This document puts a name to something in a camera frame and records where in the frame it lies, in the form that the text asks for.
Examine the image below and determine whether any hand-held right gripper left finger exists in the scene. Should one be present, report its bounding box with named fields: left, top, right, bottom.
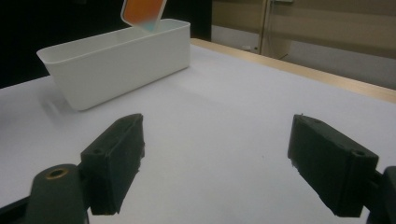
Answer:
left=79, top=113, right=146, bottom=217

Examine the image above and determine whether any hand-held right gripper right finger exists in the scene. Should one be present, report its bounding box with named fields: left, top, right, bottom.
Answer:
left=287, top=113, right=380, bottom=218

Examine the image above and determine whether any white plastic bin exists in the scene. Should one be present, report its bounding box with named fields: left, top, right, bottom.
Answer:
left=35, top=18, right=191, bottom=112

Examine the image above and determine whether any iridescent phone case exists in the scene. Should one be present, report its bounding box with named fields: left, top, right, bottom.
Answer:
left=120, top=0, right=168, bottom=34

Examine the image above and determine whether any metal stand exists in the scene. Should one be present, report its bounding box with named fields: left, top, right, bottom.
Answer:
left=259, top=0, right=294, bottom=60

